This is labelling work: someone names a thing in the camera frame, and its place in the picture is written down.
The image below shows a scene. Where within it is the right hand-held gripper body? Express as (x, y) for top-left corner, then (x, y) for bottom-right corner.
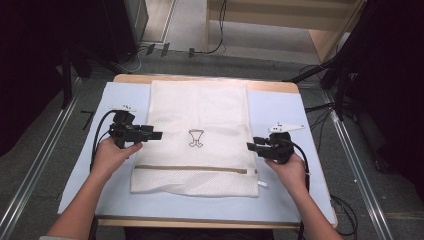
(262, 122), (306, 166)

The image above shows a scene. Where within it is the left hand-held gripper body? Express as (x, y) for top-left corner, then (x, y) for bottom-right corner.
(108, 104), (146, 150)

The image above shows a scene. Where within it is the white mesh laundry bag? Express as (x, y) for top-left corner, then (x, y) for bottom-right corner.
(130, 79), (269, 198)

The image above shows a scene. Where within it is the person's right hand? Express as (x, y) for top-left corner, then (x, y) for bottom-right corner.
(264, 152), (310, 198)

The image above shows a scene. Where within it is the person's left hand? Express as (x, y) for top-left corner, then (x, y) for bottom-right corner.
(89, 136), (144, 184)

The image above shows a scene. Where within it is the light blue mat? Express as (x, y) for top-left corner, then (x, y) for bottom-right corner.
(57, 81), (336, 225)

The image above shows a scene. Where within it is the black metal stand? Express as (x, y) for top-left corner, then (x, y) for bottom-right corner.
(282, 0), (384, 122)

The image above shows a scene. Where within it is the person's dark clothing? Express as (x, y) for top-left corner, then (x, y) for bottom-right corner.
(123, 226), (277, 240)

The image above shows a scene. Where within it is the dark cabinet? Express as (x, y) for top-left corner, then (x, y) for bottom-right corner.
(102, 0), (150, 65)

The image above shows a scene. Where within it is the wooden shelf unit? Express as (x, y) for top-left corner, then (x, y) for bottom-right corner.
(204, 0), (368, 65)

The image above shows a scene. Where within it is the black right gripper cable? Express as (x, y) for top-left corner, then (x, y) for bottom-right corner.
(288, 139), (312, 194)

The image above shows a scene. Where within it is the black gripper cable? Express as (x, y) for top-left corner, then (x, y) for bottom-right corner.
(89, 109), (116, 173)
(288, 139), (312, 194)

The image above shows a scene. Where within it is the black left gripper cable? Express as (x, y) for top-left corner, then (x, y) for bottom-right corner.
(89, 109), (116, 173)

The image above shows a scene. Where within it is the white floor cable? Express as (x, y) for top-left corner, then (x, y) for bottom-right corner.
(117, 46), (149, 74)

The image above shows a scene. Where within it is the metal floor rail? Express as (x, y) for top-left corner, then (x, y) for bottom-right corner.
(0, 77), (84, 240)
(322, 90), (396, 240)

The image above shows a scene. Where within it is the black floor cable loop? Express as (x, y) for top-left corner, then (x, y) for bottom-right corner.
(329, 194), (360, 240)

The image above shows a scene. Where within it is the black hanging cable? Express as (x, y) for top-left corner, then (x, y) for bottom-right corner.
(194, 0), (229, 56)

